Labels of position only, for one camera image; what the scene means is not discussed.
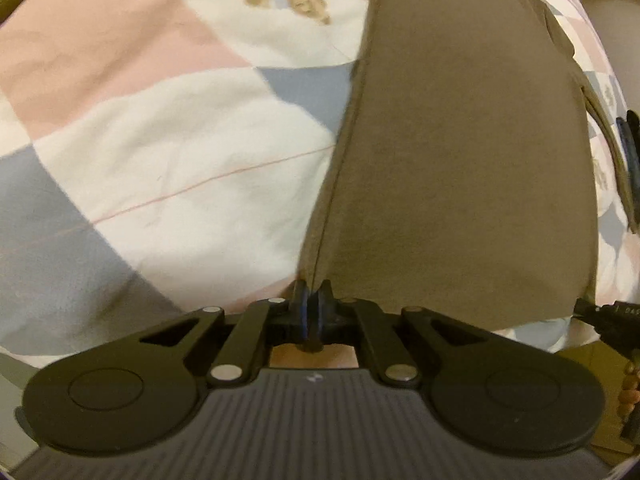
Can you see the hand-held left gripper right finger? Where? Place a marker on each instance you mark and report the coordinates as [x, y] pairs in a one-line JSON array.
[[319, 320]]

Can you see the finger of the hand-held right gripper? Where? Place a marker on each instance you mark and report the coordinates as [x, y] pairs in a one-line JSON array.
[[607, 316]]

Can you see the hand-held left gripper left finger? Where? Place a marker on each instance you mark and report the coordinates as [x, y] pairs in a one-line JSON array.
[[302, 318]]

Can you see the brown garment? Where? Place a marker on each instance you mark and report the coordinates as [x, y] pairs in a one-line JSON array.
[[450, 160]]

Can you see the patchwork bear print quilt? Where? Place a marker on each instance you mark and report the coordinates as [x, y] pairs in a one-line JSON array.
[[175, 160]]

